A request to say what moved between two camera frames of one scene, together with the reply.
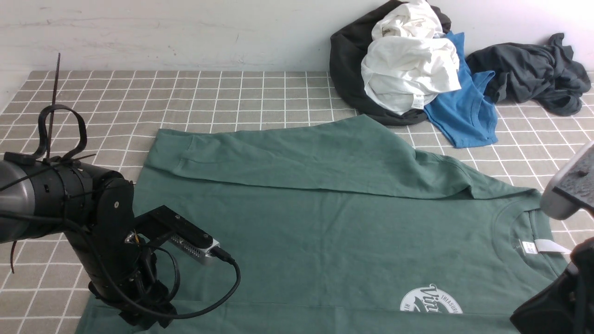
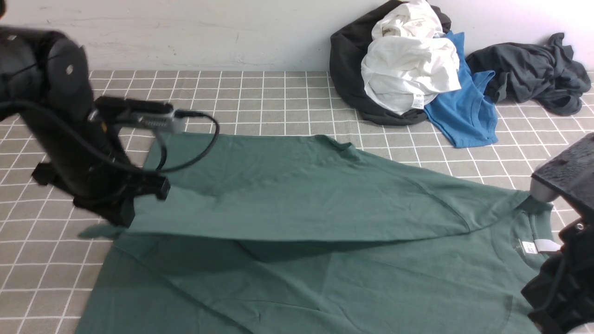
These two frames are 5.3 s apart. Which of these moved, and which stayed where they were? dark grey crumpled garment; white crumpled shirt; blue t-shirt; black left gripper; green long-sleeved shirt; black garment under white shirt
Moved: green long-sleeved shirt; black left gripper
Stayed: black garment under white shirt; blue t-shirt; dark grey crumpled garment; white crumpled shirt
